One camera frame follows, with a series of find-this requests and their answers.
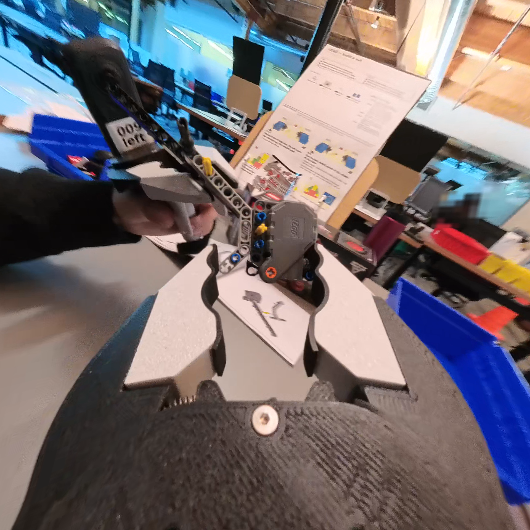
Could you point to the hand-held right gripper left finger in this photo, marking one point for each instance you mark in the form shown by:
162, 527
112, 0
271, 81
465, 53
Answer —
178, 331

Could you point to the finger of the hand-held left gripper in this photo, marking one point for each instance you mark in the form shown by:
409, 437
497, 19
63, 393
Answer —
165, 182

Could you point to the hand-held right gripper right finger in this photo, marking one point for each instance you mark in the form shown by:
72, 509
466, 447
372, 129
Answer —
356, 339

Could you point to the white instruction booklet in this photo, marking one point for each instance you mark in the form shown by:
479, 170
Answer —
285, 335

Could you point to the grey toy motor assembly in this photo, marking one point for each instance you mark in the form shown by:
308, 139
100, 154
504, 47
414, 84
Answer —
290, 232

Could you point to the person's left forearm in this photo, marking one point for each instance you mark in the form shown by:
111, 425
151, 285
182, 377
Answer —
54, 215

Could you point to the person's left hand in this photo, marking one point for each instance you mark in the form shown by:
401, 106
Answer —
145, 215

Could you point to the black toy set box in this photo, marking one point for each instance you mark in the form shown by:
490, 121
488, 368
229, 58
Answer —
360, 265

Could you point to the blue plastic bin with tag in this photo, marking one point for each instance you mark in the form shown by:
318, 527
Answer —
62, 140

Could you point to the dark red cylindrical bin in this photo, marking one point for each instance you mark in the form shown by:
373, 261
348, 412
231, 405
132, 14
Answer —
385, 238

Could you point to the tan cardboard panel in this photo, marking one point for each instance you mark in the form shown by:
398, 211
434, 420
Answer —
399, 180
244, 97

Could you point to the wooden side table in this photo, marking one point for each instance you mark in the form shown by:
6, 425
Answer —
455, 256

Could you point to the clear acrylic stand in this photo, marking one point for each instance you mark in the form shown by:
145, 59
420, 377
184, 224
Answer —
376, 201

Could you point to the red plastic bin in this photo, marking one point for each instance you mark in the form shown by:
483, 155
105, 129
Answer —
459, 244

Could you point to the printed instruction poster board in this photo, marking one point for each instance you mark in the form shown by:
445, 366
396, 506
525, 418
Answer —
356, 194

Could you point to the black monitor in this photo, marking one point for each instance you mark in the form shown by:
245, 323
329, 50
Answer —
248, 58

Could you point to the yellow plastic bin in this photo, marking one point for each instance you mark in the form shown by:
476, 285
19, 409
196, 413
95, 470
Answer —
509, 271

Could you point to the printed instruction sheet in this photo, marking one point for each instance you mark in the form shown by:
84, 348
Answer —
352, 124

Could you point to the black screen on stand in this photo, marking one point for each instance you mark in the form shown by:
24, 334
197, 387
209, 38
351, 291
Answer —
414, 143

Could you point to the black pole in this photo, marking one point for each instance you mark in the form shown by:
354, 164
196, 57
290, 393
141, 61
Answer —
325, 33

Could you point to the metal ceiling duct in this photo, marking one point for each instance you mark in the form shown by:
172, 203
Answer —
447, 49

